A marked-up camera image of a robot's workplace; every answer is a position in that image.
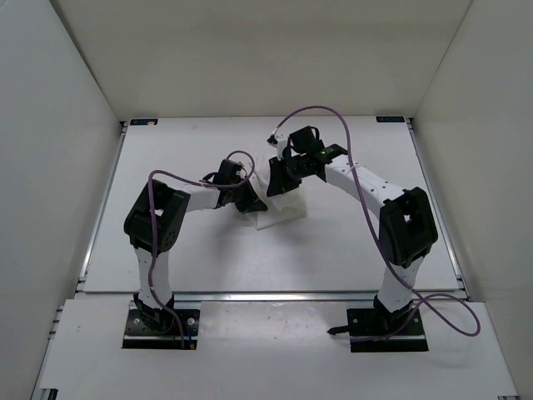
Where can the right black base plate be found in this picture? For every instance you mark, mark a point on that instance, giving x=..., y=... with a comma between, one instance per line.
x=368, y=333

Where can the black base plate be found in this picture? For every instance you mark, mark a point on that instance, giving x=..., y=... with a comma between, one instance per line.
x=368, y=333
x=138, y=335

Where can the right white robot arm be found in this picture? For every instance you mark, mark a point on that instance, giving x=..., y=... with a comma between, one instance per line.
x=407, y=229

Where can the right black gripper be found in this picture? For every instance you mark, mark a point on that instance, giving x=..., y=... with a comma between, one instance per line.
x=278, y=181

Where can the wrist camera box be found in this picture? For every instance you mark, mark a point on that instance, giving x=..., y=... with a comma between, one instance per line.
x=281, y=142
x=243, y=171

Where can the right blue corner label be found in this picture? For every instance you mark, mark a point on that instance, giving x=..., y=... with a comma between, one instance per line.
x=390, y=119

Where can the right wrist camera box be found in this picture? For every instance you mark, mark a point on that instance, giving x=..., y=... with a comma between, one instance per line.
x=281, y=142

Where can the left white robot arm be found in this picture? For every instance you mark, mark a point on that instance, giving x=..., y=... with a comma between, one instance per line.
x=155, y=221

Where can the left blue corner label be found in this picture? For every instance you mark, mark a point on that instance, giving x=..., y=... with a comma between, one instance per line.
x=143, y=122

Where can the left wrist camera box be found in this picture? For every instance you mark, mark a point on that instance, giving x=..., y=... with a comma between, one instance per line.
x=243, y=171

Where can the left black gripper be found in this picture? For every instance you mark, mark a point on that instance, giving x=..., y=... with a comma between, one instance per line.
x=252, y=202

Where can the aluminium front rail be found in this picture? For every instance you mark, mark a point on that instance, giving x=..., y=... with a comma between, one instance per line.
x=276, y=297

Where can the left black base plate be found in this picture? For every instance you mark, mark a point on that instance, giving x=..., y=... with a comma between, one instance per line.
x=138, y=335

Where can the white pleated skirt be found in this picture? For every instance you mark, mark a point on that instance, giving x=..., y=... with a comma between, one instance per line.
x=280, y=208

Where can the blue corner label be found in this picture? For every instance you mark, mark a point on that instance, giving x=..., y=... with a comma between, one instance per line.
x=390, y=119
x=143, y=122

